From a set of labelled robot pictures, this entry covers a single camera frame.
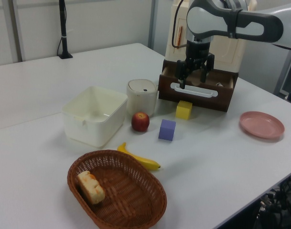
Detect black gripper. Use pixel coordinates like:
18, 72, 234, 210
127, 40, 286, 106
175, 40, 216, 90

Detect wooden drawer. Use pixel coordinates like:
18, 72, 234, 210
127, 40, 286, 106
158, 65, 238, 113

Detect dark brown wooden cabinet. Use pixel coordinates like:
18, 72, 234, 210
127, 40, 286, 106
162, 59, 239, 79

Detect cream plastic storage box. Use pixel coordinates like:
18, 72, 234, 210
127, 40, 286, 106
164, 0, 258, 73

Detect yellow foam cube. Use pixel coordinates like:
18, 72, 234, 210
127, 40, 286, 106
175, 100, 193, 120

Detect small white lidded bin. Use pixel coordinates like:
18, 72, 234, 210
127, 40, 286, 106
126, 78, 159, 117

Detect purple foam cube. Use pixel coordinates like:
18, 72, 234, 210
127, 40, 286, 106
158, 119, 177, 141

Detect red apple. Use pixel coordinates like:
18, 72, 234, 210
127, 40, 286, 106
131, 112, 151, 133

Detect pink plate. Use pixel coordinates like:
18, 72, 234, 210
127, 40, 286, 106
239, 111, 285, 140

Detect yellow banana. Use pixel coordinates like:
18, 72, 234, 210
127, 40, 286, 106
117, 142, 162, 171

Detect cream plastic tub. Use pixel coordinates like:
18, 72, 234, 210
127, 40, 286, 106
61, 85, 129, 148

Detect brown wicker basket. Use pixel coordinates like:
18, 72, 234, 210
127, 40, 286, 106
67, 149, 168, 229

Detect piece of toasted bread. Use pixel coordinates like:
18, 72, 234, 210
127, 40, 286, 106
76, 170, 106, 205

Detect white drawer handle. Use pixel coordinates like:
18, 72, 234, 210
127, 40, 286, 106
170, 82, 218, 99

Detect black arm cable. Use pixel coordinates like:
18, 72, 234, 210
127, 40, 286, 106
172, 0, 188, 50

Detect grey metal frame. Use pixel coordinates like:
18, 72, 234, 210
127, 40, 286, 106
273, 49, 291, 107

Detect black camera stand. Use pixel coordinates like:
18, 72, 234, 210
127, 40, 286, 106
57, 0, 74, 60

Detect black tangled cables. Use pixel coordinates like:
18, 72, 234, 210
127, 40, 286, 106
254, 175, 291, 229

